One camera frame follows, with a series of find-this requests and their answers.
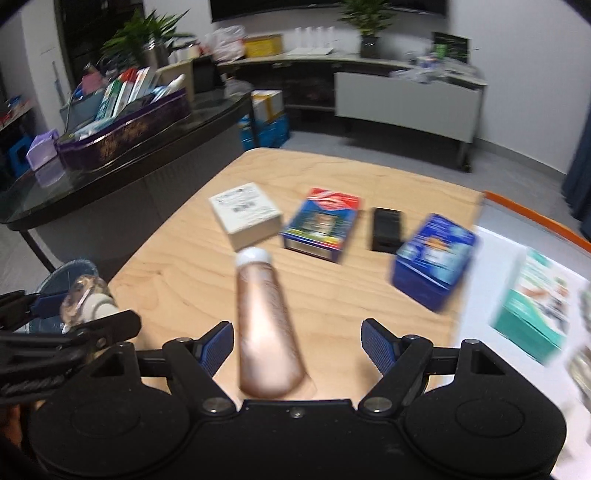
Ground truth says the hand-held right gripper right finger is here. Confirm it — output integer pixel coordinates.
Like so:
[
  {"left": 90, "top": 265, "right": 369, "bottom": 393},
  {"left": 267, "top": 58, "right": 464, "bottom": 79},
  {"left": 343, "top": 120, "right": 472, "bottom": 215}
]
[{"left": 358, "top": 318, "right": 513, "bottom": 414}]

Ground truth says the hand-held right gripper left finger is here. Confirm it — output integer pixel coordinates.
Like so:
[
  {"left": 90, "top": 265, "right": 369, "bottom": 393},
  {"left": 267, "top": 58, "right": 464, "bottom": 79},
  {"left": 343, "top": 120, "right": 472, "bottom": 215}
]
[{"left": 88, "top": 320, "right": 238, "bottom": 414}]

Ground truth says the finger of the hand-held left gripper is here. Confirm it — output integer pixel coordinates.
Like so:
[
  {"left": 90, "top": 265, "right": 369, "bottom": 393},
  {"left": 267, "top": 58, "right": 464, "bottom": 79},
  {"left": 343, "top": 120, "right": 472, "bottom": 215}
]
[
  {"left": 0, "top": 310, "right": 141, "bottom": 354},
  {"left": 0, "top": 291, "right": 63, "bottom": 331}
]

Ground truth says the small clear bottle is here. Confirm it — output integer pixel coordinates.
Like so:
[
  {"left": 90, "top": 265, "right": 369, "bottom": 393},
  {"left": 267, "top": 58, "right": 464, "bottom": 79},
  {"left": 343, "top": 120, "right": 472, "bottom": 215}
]
[{"left": 60, "top": 274, "right": 120, "bottom": 330}]

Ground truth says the rose gold tube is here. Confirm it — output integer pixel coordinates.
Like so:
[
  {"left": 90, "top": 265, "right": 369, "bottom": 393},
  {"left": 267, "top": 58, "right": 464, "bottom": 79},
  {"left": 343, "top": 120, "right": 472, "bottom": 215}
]
[{"left": 235, "top": 247, "right": 308, "bottom": 400}]

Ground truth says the blue tin box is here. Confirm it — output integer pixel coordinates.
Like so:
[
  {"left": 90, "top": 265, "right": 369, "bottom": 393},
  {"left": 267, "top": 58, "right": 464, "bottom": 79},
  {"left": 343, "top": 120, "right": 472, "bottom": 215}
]
[{"left": 392, "top": 213, "right": 477, "bottom": 313}]

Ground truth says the black power adapter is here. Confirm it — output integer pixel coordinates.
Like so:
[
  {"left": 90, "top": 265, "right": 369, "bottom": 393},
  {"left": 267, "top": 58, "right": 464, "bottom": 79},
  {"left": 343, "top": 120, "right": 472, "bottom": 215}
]
[{"left": 368, "top": 208, "right": 404, "bottom": 253}]

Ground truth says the playing card box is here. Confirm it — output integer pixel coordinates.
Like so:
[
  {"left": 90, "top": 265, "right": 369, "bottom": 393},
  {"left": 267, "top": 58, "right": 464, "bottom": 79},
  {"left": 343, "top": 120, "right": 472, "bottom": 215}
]
[{"left": 281, "top": 187, "right": 362, "bottom": 264}]

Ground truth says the orange cardboard box lid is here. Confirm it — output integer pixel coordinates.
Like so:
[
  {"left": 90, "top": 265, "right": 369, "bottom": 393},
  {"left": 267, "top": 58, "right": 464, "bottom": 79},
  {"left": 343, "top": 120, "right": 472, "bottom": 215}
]
[{"left": 455, "top": 191, "right": 591, "bottom": 480}]

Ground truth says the green white box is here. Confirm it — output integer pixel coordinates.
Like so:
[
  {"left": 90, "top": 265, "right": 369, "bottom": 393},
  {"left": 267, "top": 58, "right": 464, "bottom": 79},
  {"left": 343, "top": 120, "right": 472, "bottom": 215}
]
[{"left": 492, "top": 247, "right": 573, "bottom": 367}]

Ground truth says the blue round container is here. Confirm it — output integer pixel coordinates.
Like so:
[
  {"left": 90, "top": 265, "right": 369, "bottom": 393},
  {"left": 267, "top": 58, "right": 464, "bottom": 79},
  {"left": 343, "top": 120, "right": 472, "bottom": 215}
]
[{"left": 14, "top": 260, "right": 100, "bottom": 334}]

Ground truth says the small white box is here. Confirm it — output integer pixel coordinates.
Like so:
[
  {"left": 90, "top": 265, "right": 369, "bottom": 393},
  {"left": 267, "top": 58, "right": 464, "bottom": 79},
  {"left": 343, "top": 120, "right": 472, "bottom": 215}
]
[{"left": 209, "top": 182, "right": 283, "bottom": 252}]

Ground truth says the dark glass table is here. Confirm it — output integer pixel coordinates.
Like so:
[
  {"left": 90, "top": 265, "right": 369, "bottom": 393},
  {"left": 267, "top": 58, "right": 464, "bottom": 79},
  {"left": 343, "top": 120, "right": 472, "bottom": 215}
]
[{"left": 0, "top": 90, "right": 254, "bottom": 278}]

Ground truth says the blue plastic stool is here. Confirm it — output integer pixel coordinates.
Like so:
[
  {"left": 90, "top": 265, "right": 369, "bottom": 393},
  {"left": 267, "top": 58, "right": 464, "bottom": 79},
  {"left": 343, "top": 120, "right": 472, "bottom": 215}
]
[{"left": 7, "top": 135, "right": 32, "bottom": 178}]

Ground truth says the small purple box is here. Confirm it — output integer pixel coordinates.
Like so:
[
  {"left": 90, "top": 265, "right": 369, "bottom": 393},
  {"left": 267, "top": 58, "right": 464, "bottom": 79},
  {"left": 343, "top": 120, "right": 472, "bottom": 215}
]
[{"left": 25, "top": 130, "right": 61, "bottom": 169}]

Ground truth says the purple gift box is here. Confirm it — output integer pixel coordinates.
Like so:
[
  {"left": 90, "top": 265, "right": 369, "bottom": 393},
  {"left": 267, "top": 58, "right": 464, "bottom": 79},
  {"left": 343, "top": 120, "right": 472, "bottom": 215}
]
[{"left": 55, "top": 88, "right": 192, "bottom": 172}]

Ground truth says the blue bag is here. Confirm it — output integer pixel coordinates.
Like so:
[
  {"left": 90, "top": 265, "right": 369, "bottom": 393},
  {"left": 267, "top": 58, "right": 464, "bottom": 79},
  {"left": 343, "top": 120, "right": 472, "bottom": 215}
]
[{"left": 238, "top": 113, "right": 291, "bottom": 151}]

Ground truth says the row of upright cartons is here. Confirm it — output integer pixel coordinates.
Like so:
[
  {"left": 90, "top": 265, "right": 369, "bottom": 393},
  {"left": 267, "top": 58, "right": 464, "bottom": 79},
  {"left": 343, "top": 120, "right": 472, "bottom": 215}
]
[{"left": 95, "top": 67, "right": 158, "bottom": 121}]

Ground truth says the white cardboard box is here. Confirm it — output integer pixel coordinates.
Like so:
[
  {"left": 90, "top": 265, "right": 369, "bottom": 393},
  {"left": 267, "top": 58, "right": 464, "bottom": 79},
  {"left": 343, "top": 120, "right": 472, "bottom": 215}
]
[{"left": 250, "top": 90, "right": 284, "bottom": 123}]

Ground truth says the white tube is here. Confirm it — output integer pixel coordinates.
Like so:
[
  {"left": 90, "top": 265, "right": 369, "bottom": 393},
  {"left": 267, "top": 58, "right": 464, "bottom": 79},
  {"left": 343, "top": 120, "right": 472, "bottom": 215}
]
[{"left": 150, "top": 74, "right": 186, "bottom": 103}]

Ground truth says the blue curtain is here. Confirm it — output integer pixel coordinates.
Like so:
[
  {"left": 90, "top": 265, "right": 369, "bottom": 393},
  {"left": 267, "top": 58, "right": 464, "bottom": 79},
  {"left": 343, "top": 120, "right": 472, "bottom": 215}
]
[{"left": 561, "top": 124, "right": 591, "bottom": 227}]

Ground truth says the pile of clear packets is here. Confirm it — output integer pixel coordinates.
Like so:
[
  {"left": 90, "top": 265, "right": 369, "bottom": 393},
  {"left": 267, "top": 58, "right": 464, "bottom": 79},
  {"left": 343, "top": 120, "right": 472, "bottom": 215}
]
[{"left": 390, "top": 51, "right": 481, "bottom": 84}]

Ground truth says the large leafy potted plant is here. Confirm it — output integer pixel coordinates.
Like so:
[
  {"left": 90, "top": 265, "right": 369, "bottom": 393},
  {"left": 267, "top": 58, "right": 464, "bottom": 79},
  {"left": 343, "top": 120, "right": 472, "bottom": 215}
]
[{"left": 99, "top": 7, "right": 197, "bottom": 70}]

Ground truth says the television cabinet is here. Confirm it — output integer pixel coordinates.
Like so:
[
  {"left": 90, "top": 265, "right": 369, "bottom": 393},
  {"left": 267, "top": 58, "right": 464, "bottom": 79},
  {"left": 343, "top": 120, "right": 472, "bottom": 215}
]
[{"left": 217, "top": 46, "right": 489, "bottom": 174}]

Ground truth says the potted plant in glass vase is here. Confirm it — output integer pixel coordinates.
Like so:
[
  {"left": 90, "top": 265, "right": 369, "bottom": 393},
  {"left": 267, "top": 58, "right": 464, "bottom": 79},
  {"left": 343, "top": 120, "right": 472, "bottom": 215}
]
[{"left": 338, "top": 0, "right": 398, "bottom": 59}]

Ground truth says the white router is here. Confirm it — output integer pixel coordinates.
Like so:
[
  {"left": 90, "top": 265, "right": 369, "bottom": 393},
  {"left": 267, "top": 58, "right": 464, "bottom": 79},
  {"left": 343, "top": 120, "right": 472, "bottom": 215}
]
[{"left": 287, "top": 26, "right": 336, "bottom": 56}]

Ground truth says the white plastic bag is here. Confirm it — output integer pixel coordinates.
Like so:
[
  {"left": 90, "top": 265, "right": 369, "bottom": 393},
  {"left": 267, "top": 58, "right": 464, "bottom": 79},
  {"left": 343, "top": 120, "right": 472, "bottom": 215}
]
[{"left": 205, "top": 25, "right": 245, "bottom": 62}]

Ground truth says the yellow box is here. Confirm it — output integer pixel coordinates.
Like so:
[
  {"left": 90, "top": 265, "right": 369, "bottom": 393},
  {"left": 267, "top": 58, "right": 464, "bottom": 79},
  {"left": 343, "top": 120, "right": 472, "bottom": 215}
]
[{"left": 243, "top": 34, "right": 283, "bottom": 58}]

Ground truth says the black green box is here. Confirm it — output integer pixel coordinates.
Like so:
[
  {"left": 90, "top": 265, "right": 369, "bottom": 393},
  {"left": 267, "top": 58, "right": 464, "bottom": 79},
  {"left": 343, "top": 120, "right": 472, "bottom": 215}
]
[{"left": 431, "top": 31, "right": 470, "bottom": 63}]

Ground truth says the black wall television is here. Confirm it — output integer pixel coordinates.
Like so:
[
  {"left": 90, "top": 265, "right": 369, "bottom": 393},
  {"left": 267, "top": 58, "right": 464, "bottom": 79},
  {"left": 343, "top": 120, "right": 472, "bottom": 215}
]
[{"left": 210, "top": 0, "right": 448, "bottom": 23}]

